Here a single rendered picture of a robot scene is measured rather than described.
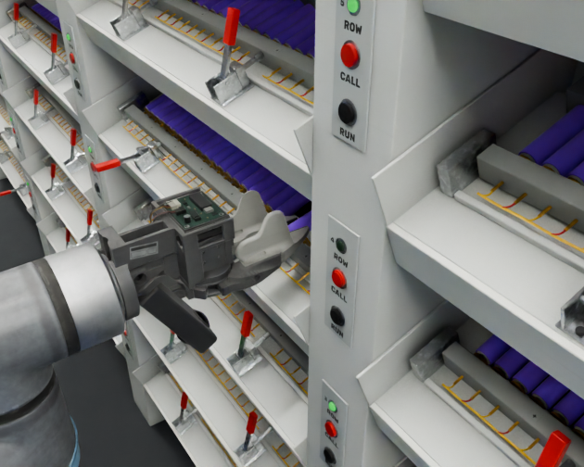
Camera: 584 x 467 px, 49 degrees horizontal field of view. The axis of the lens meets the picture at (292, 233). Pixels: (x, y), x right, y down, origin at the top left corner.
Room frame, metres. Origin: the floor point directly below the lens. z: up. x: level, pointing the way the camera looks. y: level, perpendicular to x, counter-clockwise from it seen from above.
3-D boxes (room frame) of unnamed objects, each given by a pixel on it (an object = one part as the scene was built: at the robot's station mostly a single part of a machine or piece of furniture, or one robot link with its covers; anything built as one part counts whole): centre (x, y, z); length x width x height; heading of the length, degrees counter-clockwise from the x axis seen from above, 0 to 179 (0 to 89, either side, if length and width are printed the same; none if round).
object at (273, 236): (0.54, 0.02, 0.83); 0.09 x 0.03 x 0.06; 119
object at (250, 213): (0.58, 0.04, 0.83); 0.09 x 0.03 x 0.06; 128
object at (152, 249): (0.50, 0.12, 0.83); 0.12 x 0.08 x 0.09; 123
